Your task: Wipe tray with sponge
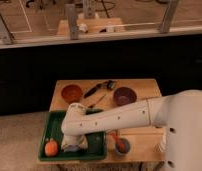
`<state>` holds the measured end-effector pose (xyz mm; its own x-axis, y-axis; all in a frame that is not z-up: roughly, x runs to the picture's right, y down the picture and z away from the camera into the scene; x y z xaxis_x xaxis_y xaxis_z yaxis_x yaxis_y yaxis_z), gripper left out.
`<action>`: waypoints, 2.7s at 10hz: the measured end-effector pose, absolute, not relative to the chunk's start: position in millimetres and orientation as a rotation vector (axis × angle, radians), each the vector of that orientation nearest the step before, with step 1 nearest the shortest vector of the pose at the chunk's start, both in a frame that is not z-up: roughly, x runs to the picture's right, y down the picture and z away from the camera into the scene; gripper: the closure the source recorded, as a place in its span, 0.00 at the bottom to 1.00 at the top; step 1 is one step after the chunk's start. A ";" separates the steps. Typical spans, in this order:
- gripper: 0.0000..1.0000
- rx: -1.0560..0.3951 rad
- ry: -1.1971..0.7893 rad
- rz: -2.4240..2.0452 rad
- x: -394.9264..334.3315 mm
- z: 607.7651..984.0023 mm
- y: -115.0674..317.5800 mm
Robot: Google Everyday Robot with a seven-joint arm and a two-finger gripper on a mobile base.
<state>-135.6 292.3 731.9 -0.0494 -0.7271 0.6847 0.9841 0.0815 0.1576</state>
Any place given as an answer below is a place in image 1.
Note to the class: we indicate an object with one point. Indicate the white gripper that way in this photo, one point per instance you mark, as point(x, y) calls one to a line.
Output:
point(74, 143)

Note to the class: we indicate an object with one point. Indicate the green plastic tray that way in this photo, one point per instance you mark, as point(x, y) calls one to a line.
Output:
point(97, 148)

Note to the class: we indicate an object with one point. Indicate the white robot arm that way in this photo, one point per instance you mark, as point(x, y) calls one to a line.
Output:
point(76, 123)

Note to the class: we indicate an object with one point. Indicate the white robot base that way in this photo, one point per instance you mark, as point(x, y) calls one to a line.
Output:
point(184, 132)

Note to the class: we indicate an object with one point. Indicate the orange fruit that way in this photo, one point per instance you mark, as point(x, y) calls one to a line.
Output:
point(51, 148)

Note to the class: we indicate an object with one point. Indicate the small dark utensil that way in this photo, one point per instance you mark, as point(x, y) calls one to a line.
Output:
point(94, 104)

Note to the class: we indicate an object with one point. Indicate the orange-brown bowl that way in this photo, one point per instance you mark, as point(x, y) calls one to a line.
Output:
point(72, 93)

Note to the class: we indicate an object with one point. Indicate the small grey cup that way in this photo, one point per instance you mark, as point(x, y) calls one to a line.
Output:
point(127, 147)

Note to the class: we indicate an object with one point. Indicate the black dish brush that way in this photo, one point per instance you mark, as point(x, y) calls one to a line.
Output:
point(109, 85)

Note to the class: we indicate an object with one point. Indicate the purple bowl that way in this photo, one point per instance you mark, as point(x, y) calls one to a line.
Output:
point(124, 95)

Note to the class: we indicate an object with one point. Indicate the wooden table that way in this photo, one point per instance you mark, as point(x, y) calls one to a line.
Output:
point(143, 140)

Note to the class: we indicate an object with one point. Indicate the left grey metal post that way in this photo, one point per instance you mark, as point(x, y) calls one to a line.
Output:
point(5, 34)

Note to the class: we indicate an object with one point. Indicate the grey metal post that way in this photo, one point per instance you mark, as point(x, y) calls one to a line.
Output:
point(5, 34)
point(168, 16)
point(72, 21)

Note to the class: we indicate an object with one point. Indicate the middle grey metal post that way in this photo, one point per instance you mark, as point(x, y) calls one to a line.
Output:
point(72, 21)

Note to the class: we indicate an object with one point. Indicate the right grey metal post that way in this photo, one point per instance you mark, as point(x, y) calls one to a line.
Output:
point(168, 16)

